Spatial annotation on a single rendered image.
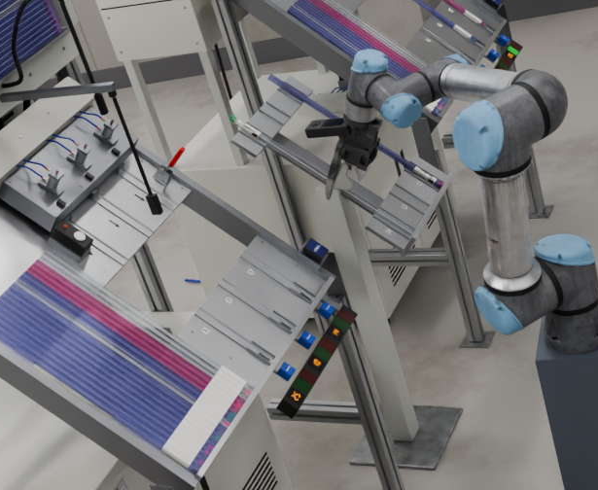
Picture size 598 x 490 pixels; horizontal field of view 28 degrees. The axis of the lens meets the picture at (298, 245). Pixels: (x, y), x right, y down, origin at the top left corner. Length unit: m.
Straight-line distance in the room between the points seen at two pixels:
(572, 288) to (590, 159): 2.06
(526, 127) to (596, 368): 0.62
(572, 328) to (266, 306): 0.65
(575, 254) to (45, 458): 1.21
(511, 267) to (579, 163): 2.16
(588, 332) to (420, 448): 0.88
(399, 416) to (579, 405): 0.76
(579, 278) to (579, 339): 0.14
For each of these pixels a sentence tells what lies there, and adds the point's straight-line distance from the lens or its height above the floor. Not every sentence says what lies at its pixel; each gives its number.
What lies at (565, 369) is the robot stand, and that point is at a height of 0.52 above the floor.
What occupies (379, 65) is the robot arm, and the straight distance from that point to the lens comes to 2.63.
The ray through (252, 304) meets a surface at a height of 0.79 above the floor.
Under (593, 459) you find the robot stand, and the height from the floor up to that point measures 0.27.
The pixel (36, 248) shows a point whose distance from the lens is 2.54.
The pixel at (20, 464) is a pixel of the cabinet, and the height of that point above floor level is 0.62.
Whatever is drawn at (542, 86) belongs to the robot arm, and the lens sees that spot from 2.29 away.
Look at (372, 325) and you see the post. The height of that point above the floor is 0.40.
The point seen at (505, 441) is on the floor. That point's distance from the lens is 3.32.
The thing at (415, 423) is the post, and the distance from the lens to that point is 3.39.
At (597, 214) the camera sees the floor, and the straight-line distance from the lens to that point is 4.22.
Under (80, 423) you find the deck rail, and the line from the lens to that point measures 2.34.
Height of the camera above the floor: 2.09
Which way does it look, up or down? 28 degrees down
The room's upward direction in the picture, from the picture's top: 18 degrees counter-clockwise
